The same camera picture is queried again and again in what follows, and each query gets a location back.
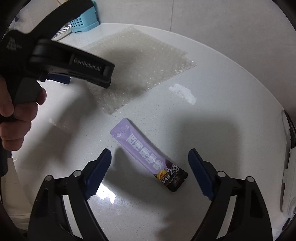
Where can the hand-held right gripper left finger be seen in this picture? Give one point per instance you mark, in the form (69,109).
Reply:
(99,171)

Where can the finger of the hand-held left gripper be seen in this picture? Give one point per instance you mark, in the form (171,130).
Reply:
(67,14)
(60,78)

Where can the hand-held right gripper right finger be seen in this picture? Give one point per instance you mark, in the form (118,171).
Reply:
(201,171)

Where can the purple sachet packet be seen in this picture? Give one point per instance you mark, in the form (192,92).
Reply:
(141,150)

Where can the person's left hand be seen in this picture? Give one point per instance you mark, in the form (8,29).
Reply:
(16,118)

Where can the light blue utensil holder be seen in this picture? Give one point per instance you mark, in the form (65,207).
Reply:
(84,18)

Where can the clear bubble wrap sheet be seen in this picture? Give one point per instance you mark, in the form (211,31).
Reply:
(143,60)

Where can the white pink-flowered rice cooker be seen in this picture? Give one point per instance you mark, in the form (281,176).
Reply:
(289,162)

